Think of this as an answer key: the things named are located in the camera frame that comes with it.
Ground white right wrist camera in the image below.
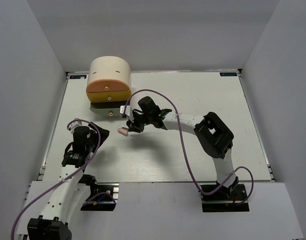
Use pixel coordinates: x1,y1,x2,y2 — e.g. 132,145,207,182
120,105,133,121

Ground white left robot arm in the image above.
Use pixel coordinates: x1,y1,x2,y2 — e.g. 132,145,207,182
27,119,110,240

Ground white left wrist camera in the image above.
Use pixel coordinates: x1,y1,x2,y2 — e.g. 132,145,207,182
66,118,82,134

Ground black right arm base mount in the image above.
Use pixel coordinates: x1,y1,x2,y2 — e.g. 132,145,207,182
201,184,250,213

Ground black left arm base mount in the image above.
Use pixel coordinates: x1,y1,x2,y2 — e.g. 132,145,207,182
80,182,119,212

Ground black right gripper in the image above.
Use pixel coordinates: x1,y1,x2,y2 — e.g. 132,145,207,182
128,111,153,133

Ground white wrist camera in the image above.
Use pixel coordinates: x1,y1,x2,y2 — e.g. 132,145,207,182
66,118,82,134
120,105,133,121

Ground pink correction tape dispenser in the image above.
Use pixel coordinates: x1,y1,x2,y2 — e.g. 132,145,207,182
117,125,129,137

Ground cream round drawer organizer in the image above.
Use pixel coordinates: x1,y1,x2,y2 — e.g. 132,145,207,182
86,56,132,117

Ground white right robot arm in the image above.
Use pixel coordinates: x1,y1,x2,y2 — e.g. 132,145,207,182
121,96,239,200

